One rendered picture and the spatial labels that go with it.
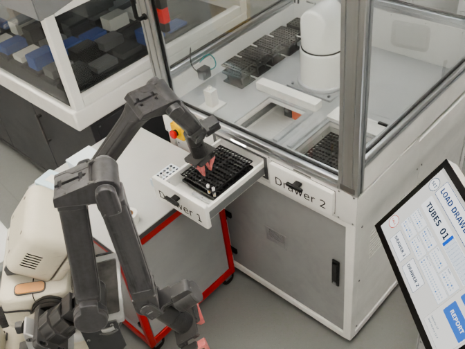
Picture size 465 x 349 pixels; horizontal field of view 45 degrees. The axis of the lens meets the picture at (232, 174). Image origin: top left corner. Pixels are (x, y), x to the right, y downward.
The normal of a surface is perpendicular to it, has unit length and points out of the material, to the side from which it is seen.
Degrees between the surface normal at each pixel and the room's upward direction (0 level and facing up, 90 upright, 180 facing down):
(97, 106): 90
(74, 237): 89
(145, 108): 31
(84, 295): 77
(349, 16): 90
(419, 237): 50
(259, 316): 0
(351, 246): 90
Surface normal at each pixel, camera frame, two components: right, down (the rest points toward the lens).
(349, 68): -0.68, 0.54
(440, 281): -0.83, -0.36
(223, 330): -0.11, -0.75
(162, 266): 0.73, 0.39
